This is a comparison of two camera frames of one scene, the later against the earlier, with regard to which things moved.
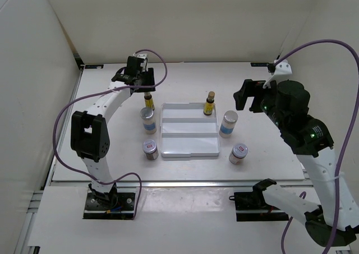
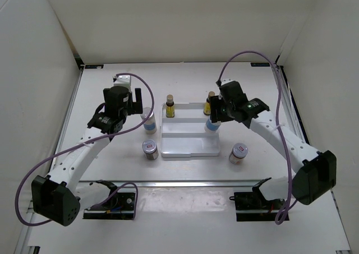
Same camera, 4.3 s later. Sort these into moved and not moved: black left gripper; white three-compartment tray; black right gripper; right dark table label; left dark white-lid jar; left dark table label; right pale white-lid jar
Moved: black left gripper; black right gripper
Not moved: white three-compartment tray; left dark table label; right pale white-lid jar; right dark table label; left dark white-lid jar
